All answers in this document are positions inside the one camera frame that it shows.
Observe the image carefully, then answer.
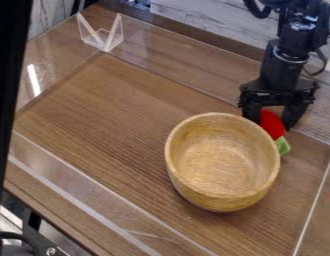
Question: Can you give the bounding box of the wooden bowl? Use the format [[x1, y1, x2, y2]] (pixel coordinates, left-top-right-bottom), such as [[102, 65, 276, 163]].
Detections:
[[164, 112, 280, 212]]

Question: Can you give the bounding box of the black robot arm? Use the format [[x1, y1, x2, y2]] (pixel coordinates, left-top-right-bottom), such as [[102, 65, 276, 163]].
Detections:
[[237, 0, 330, 130]]

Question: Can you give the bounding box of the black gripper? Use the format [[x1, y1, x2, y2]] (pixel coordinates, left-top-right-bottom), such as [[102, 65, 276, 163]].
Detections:
[[237, 79, 318, 130]]

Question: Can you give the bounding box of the red plush strawberry toy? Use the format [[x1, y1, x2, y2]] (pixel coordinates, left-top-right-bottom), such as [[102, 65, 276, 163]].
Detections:
[[260, 109, 290, 156]]

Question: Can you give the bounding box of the black cable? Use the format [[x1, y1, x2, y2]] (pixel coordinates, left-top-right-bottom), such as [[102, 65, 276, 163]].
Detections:
[[0, 230, 34, 249]]

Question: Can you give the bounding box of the black table frame bracket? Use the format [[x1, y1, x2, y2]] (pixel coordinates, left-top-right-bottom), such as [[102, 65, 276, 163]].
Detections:
[[22, 211, 69, 256]]

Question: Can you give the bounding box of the black vertical post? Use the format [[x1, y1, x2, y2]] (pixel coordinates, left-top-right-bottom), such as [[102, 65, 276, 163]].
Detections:
[[0, 0, 33, 256]]

